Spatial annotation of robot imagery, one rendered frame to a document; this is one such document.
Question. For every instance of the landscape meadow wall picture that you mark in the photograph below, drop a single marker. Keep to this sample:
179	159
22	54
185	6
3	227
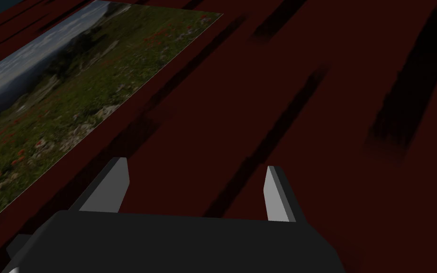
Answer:
67	91

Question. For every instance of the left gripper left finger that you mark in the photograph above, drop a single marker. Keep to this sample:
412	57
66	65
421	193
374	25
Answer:
106	189

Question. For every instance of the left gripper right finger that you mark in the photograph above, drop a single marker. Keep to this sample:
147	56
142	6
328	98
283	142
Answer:
278	201

